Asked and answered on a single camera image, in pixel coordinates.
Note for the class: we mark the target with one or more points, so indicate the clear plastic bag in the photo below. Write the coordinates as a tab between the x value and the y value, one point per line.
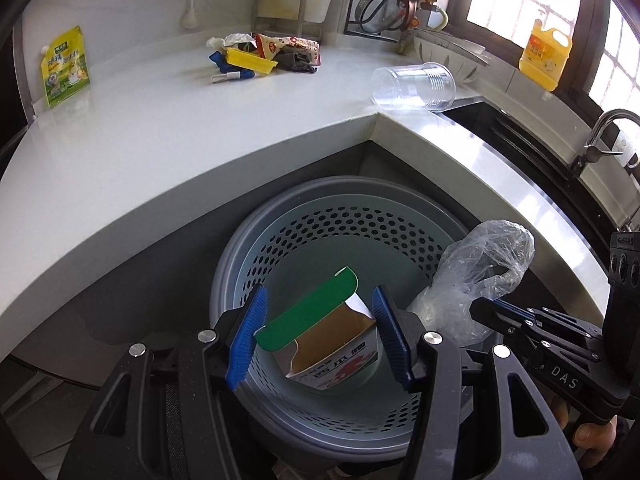
475	265

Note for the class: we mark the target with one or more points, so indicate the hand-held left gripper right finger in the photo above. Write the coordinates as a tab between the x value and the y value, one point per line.
392	340

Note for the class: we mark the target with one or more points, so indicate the dark grey cloth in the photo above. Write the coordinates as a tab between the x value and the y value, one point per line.
297	62

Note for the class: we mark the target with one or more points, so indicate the white paper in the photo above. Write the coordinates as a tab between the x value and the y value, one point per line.
220	42

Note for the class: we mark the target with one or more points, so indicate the white patterned bowl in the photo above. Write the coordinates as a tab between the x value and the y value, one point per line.
445	52

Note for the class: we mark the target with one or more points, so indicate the grey perforated trash bin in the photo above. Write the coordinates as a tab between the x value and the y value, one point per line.
325	230

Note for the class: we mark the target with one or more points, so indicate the person's right hand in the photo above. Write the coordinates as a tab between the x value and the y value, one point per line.
592	435

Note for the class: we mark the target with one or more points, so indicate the brown rimmed pan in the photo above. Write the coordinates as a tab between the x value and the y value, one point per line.
400	7

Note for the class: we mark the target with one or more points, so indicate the red snack wrapper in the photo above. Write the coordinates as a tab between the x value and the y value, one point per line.
280	45

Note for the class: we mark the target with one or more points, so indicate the blue white clip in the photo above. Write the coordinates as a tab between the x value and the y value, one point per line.
220	62

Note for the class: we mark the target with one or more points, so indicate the clear plastic cup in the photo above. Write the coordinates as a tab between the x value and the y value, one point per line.
410	87

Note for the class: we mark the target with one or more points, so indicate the black dish rack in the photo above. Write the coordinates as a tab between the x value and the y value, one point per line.
352	5

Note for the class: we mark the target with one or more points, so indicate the yellow plastic tray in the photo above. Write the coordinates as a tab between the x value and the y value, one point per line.
250	61

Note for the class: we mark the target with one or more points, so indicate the steel sink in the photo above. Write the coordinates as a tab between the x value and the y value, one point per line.
515	135

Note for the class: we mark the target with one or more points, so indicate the yellow green seasoning pouch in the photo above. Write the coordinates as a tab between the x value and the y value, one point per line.
65	67

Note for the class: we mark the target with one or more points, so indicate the green and white carton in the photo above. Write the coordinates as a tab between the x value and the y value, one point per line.
320	340

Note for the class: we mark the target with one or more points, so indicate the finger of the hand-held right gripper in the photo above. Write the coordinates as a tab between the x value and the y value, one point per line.
500	311
525	346

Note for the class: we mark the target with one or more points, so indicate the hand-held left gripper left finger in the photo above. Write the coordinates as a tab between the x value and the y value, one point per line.
247	340

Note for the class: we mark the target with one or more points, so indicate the yellow detergent bottle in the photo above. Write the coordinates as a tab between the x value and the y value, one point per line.
545	55

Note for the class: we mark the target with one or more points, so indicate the steel faucet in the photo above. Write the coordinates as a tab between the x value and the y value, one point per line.
597	130

